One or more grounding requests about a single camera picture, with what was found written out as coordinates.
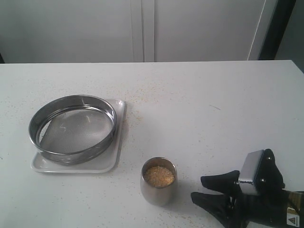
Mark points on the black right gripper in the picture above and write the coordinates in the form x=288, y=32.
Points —
x=274, y=206

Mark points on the pile of beige grains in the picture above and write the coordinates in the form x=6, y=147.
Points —
x=159, y=176

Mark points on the stainless steel cup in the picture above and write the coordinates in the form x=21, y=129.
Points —
x=158, y=196

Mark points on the round stainless steel sieve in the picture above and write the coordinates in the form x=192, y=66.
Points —
x=73, y=129

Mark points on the white square plastic tray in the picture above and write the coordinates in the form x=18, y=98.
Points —
x=99, y=165

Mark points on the white cabinet with doors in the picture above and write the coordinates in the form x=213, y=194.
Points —
x=79, y=31

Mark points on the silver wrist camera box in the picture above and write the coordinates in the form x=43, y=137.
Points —
x=248, y=175

